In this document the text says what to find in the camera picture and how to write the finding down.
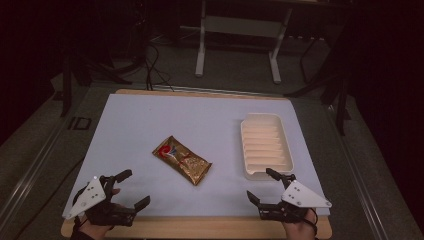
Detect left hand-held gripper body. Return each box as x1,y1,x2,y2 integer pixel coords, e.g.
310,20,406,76
65,174,138,227

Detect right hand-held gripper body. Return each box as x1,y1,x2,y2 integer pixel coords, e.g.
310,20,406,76
257,173,333,224

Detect white ridged plastic tray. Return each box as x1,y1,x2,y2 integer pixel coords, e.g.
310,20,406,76
240,112,295,182

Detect gold snack packet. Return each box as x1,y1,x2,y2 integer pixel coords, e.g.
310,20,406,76
151,135,213,187

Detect person's right hand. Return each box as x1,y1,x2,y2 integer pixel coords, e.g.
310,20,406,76
282,208,318,240

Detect person's left hand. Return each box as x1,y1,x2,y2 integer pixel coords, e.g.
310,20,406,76
76,214,116,240

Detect pale blue table mat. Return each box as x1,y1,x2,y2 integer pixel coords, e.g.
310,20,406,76
62,93,331,218

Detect black metal stand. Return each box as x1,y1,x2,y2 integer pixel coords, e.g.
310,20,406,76
59,46,134,118
283,31,354,137

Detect metal floor rail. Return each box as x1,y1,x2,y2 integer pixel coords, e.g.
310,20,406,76
0,96,86,231
323,101,389,240

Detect black floor cables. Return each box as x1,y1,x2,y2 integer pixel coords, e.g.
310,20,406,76
143,41,175,92

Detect white metal desk frame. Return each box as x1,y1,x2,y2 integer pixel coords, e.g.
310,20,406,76
194,0,295,85

